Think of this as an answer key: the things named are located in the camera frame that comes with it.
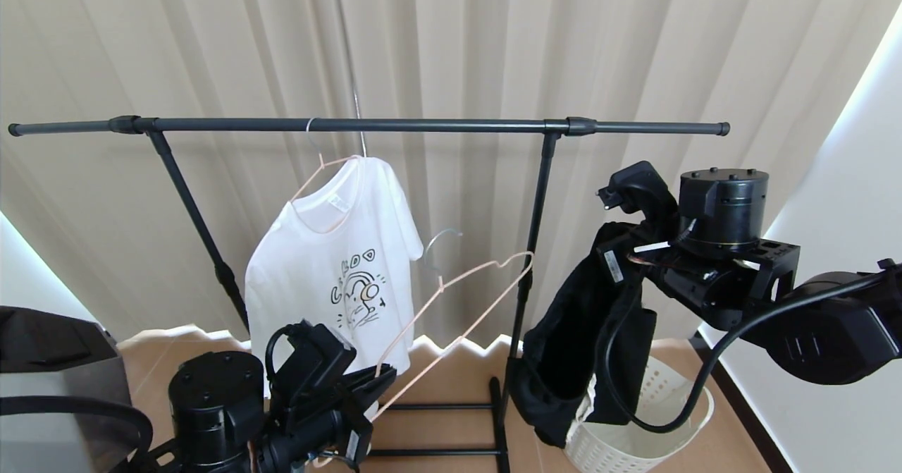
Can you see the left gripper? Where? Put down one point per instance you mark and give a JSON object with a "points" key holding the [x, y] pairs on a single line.
{"points": [[317, 438]]}

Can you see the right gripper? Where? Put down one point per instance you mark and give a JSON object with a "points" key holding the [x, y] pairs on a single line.
{"points": [[683, 283]]}

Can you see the black garment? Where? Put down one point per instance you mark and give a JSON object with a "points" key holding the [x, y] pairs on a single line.
{"points": [[564, 360]]}

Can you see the pink clothes hanger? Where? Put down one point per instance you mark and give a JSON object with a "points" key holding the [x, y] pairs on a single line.
{"points": [[310, 180], [451, 339]]}

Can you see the white printed t-shirt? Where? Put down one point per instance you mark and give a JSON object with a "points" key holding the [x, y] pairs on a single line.
{"points": [[317, 268]]}

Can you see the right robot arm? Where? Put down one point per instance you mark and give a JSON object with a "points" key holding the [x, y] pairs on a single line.
{"points": [[726, 205]]}

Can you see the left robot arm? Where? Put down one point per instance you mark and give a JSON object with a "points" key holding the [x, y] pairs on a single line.
{"points": [[56, 360]]}

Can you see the white laundry basket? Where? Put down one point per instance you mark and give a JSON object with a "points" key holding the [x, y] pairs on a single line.
{"points": [[634, 452]]}

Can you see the black clothes rack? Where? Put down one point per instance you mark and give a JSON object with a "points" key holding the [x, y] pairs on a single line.
{"points": [[423, 126]]}

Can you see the beige curtain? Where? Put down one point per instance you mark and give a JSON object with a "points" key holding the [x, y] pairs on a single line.
{"points": [[564, 36]]}

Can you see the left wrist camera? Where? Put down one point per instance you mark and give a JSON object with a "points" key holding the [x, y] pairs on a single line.
{"points": [[313, 360]]}

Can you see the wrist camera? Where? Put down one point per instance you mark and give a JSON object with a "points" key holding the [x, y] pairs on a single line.
{"points": [[313, 360], [641, 191]]}

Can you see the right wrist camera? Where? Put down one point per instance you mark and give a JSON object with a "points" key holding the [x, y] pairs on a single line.
{"points": [[641, 191]]}

